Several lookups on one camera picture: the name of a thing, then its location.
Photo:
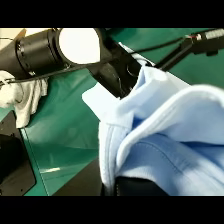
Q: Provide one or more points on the grey garment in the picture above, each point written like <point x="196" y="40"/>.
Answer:
<point x="25" y="96"/>

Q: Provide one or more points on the light blue shirt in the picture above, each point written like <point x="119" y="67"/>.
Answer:
<point x="173" y="133"/>

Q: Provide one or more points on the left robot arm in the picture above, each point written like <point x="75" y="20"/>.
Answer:
<point x="80" y="45"/>

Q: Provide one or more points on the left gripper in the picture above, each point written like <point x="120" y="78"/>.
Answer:
<point x="116" y="71"/>

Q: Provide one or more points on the black mounting plate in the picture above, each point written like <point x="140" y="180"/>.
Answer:
<point x="13" y="160"/>

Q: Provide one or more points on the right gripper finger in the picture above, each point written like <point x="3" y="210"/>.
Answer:
<point x="140" y="187"/>

